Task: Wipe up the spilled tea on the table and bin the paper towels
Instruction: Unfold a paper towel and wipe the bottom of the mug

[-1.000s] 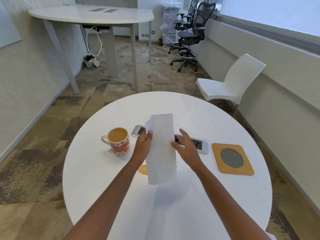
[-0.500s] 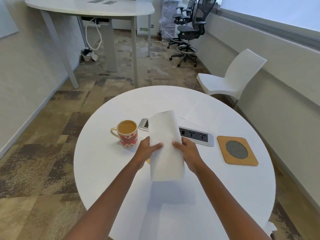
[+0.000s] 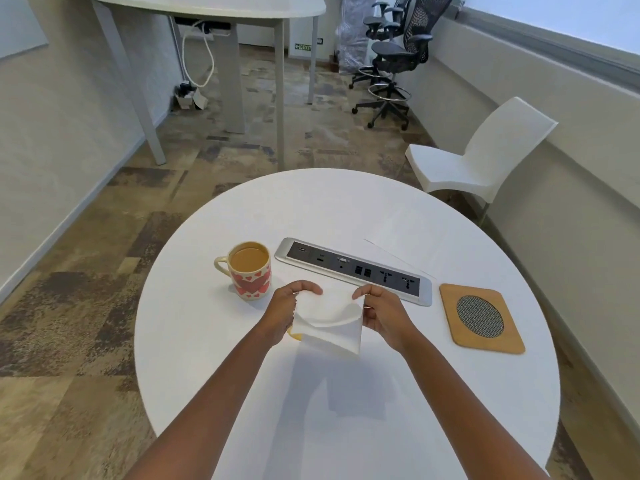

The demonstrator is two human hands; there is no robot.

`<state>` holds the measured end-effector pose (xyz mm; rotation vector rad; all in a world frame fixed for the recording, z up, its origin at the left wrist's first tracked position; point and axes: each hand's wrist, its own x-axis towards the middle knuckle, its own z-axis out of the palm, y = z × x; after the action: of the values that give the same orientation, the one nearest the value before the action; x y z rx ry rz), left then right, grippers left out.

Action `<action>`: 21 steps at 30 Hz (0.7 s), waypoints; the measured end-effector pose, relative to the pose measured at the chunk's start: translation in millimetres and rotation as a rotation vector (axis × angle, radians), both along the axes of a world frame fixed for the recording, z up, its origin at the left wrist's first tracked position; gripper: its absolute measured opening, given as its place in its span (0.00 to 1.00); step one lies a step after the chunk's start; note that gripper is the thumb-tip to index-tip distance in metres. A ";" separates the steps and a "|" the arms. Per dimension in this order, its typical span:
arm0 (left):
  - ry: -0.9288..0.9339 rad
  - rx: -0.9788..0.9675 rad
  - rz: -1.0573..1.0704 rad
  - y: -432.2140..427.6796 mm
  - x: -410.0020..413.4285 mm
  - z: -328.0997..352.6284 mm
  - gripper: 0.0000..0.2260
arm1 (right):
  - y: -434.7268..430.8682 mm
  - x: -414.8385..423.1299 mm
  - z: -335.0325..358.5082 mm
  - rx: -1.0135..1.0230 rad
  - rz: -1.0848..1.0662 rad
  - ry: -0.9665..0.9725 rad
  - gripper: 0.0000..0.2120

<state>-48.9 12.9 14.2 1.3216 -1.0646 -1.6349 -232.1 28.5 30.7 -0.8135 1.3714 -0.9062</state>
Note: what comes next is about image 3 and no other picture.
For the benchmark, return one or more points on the person's left hand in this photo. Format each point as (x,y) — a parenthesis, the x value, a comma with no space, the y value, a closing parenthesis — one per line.
(277,314)

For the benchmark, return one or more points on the person's right hand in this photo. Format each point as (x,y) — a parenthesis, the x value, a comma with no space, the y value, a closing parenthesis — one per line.
(390,319)

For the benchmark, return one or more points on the coffee puddle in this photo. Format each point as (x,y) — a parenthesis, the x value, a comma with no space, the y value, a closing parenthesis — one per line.
(295,336)

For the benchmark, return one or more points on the heart-patterned coffee mug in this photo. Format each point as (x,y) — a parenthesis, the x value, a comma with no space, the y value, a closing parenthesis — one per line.
(250,284)

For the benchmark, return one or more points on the person's right forearm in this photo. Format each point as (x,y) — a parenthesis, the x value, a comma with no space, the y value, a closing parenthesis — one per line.
(465,419)

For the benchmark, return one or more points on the person's left forearm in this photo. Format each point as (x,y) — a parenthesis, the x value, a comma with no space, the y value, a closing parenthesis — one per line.
(210,409)

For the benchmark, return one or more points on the wooden coaster with mesh centre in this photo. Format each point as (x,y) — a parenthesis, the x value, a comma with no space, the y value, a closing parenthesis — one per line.
(460,329)

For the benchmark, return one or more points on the silver power socket panel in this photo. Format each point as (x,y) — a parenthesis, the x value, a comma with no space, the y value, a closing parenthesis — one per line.
(325,259)

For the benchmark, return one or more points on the round white table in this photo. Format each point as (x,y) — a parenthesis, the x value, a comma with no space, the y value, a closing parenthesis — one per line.
(325,204)

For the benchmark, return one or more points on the white plastic chair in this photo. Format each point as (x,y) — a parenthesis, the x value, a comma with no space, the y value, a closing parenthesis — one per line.
(500,144)

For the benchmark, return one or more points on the small open cardboard box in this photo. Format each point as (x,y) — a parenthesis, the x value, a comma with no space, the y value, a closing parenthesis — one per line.
(187,99)

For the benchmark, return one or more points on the black office chair with footring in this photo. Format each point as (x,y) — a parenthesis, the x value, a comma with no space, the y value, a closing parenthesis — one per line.
(400,54)

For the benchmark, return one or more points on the green exit sign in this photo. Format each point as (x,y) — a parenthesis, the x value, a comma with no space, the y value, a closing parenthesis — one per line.
(303,46)

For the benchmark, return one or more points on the plastic wrapped bundle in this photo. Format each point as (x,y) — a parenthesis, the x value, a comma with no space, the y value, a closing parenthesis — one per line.
(352,34)

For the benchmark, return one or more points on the black power strip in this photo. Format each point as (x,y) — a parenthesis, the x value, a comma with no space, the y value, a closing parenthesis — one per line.
(215,25)

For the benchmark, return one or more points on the white desk with grey legs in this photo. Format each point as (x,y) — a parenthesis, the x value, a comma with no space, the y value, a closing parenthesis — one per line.
(225,4)

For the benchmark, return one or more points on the window with white blinds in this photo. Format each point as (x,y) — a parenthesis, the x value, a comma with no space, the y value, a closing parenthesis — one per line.
(575,19)

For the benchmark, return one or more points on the white wall board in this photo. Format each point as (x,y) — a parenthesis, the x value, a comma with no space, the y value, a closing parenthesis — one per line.
(20,19)

